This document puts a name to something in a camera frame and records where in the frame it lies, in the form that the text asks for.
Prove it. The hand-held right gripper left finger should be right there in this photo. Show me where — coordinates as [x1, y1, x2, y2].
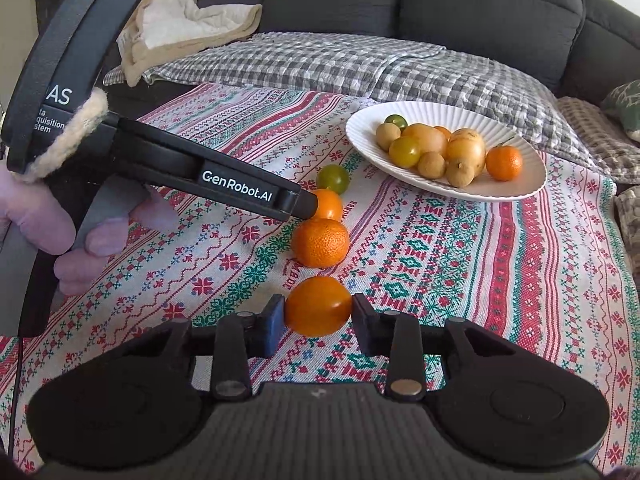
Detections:
[150, 293, 286, 397]

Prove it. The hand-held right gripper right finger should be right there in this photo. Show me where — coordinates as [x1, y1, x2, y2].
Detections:
[351, 293, 488, 397]

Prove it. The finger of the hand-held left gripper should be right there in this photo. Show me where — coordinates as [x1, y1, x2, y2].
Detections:
[276, 188, 321, 222]

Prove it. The orange tomato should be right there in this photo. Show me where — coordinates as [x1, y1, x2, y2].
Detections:
[309, 188, 345, 222]
[283, 276, 354, 339]

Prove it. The small brown round fruit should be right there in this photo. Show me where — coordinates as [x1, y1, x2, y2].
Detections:
[445, 157, 477, 189]
[376, 122, 403, 152]
[417, 151, 447, 180]

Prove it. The white ribbed plate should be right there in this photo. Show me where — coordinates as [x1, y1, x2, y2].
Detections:
[345, 101, 549, 204]

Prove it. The person's left hand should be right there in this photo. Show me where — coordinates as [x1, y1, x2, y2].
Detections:
[0, 164, 179, 297]

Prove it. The mandarin orange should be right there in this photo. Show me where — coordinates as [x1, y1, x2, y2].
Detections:
[291, 218, 351, 269]
[485, 144, 524, 182]

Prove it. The yellow green tomato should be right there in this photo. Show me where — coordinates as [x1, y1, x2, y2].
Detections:
[388, 136, 424, 170]

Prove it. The patterned woven tablecloth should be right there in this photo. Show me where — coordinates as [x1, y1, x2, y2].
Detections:
[0, 82, 640, 472]

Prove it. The grey checked quilt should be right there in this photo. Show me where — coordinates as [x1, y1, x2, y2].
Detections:
[104, 31, 617, 184]

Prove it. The beige and white blanket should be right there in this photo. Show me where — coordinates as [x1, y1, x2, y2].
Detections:
[116, 0, 264, 87]

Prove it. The yellow spotted round fruit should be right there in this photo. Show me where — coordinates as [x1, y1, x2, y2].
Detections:
[446, 128, 487, 176]

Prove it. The dark grey sofa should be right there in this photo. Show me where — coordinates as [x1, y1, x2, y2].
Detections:
[197, 0, 640, 107]

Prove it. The beige checked quilt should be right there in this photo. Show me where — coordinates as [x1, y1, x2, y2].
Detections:
[554, 95, 640, 278]

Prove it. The green patterned pillow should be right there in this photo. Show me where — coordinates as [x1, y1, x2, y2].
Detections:
[600, 79, 640, 142]

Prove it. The beige fuzzy strap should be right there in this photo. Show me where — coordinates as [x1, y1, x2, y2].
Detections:
[22, 88, 109, 184]

